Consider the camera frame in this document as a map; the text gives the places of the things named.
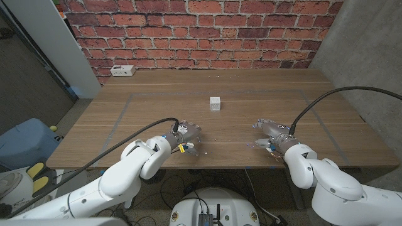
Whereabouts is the white power strip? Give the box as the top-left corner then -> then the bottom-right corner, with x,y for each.
109,65 -> 136,77

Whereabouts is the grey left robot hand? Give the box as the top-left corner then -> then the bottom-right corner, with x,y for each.
169,119 -> 203,156

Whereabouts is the red brick print backdrop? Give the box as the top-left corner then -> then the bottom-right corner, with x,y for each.
59,0 -> 345,85

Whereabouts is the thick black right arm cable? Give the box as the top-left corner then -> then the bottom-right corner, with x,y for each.
288,85 -> 402,136

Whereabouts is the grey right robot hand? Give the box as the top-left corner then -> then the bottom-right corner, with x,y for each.
252,118 -> 300,154

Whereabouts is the white robot torso edge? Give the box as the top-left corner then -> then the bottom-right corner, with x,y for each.
0,217 -> 128,226

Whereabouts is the white wall panel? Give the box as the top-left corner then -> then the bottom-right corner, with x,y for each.
3,0 -> 102,100

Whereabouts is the black electronics box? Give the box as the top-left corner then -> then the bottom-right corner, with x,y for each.
197,213 -> 214,226

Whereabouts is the small white block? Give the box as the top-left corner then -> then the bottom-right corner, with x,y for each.
209,96 -> 222,112

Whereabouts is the grey white sneaker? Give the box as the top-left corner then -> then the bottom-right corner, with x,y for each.
0,171 -> 24,203

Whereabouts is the clear cellophane sheet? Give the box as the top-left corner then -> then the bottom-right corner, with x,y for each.
187,137 -> 273,158

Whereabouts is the grey table leg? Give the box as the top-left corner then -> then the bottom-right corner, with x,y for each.
289,187 -> 306,210

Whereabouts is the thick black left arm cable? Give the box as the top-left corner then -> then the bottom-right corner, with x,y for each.
8,117 -> 180,219

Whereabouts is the black and yellow object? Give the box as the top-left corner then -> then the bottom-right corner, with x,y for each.
26,161 -> 57,198

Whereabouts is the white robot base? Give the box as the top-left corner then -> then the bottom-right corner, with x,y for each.
169,187 -> 260,226

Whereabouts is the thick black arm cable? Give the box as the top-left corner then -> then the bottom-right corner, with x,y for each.
8,117 -> 180,219
288,85 -> 402,136

